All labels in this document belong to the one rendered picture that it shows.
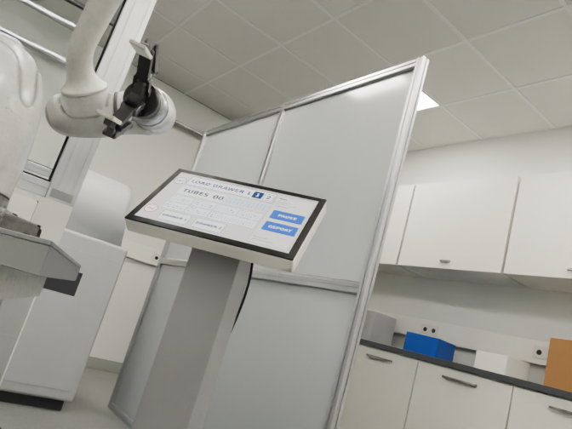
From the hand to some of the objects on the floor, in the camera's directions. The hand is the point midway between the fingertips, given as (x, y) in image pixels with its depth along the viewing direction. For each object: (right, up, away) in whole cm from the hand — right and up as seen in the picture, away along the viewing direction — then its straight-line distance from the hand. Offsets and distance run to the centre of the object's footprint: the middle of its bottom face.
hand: (122, 80), depth 88 cm
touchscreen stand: (-18, -123, +37) cm, 130 cm away
